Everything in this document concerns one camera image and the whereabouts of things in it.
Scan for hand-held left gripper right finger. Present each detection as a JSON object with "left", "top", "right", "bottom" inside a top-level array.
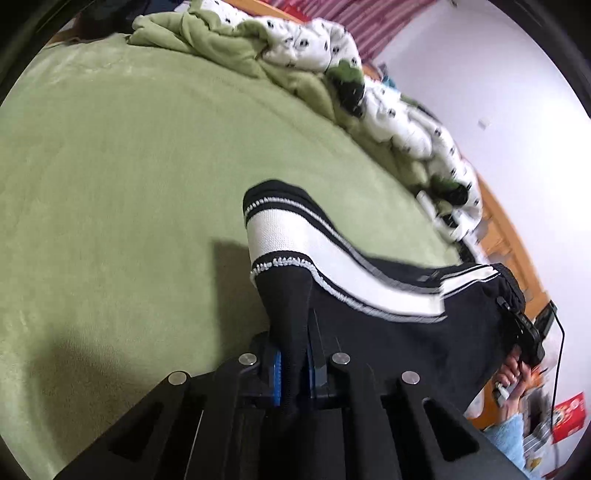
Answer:
[{"left": 302, "top": 308, "right": 534, "bottom": 480}]

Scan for black cable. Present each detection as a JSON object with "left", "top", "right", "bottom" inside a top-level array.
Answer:
[{"left": 549, "top": 300, "right": 567, "bottom": 446}]

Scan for black pants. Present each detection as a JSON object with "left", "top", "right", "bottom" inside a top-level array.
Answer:
[{"left": 242, "top": 180, "right": 527, "bottom": 418}]

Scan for green fleece bed blanket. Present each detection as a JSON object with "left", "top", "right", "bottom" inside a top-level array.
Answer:
[{"left": 0, "top": 36, "right": 467, "bottom": 480}]

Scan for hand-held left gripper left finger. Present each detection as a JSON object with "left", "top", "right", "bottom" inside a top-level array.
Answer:
[{"left": 53, "top": 332, "right": 283, "bottom": 480}]

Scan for white flower print quilt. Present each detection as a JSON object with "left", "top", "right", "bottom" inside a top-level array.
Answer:
[{"left": 127, "top": 0, "right": 484, "bottom": 244}]

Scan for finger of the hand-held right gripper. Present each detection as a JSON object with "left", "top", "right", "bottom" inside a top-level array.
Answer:
[{"left": 495, "top": 296, "right": 521, "bottom": 325}]

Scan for red flower pattern curtain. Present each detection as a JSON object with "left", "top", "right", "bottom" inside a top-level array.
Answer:
[{"left": 281, "top": 0, "right": 445, "bottom": 64}]

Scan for person's right hand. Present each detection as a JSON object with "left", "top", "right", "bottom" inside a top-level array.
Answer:
[{"left": 492, "top": 357, "right": 533, "bottom": 410}]

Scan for red printed paper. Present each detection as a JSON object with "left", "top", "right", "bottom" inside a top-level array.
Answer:
[{"left": 551, "top": 392, "right": 588, "bottom": 445}]

